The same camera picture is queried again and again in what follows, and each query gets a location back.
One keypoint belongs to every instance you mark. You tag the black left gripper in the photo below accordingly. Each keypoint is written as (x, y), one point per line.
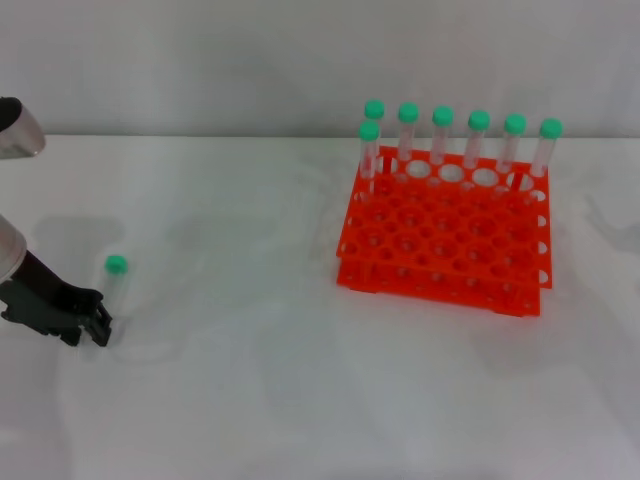
(45, 300)

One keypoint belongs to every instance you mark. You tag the green capped clear test tube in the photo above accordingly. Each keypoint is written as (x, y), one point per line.
(408, 112)
(479, 119)
(116, 264)
(515, 123)
(374, 108)
(370, 131)
(551, 128)
(443, 116)

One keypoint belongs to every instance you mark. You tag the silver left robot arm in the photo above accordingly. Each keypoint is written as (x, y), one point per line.
(17, 132)

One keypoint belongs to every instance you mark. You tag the orange plastic test tube rack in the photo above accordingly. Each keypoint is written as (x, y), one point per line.
(425, 235)

